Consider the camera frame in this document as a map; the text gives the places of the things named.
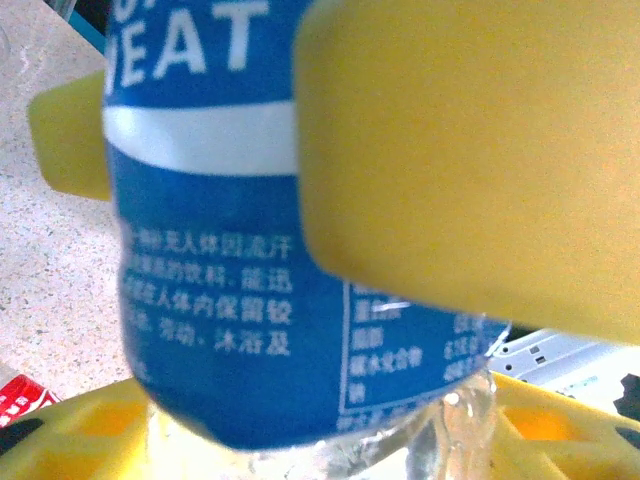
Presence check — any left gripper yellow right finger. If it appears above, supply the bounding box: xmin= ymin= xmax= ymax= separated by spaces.
xmin=487 ymin=372 xmax=640 ymax=480

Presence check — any black plug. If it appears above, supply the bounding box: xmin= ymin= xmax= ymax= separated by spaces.
xmin=612 ymin=372 xmax=640 ymax=417

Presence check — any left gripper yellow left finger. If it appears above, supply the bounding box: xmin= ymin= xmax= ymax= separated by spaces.
xmin=0 ymin=378 xmax=164 ymax=480

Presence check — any clear bottle with blue label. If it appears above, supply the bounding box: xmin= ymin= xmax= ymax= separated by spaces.
xmin=101 ymin=0 xmax=514 ymax=480

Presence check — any red packet with white text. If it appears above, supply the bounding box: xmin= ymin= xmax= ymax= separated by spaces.
xmin=0 ymin=374 xmax=65 ymax=430

